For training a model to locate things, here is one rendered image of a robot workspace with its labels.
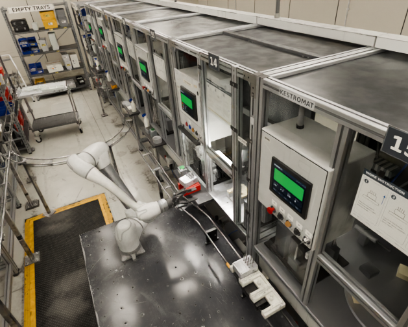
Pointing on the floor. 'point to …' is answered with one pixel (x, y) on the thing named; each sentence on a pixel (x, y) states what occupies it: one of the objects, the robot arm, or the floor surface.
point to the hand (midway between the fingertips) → (192, 194)
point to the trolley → (39, 124)
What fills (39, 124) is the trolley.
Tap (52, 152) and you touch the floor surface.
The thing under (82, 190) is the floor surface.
